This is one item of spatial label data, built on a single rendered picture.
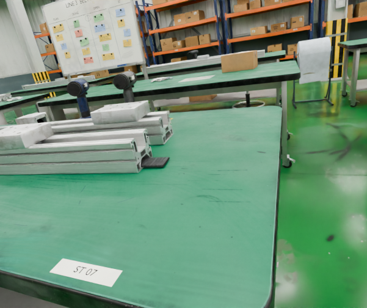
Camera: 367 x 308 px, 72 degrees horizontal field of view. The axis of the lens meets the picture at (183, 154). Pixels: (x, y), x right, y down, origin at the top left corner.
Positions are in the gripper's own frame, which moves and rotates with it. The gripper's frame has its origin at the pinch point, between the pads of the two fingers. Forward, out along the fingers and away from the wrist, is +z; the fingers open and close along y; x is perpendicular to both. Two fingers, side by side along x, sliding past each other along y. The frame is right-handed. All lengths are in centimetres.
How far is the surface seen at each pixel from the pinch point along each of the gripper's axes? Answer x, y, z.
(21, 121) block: -13.0, 12.8, -6.0
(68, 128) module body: -54, -6, -6
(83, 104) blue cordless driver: -47, 14, -11
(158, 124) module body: -87, -5, -5
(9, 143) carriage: -51, -25, -8
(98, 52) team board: 106, 275, -40
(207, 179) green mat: -106, -28, 1
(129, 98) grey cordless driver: -67, 17, -11
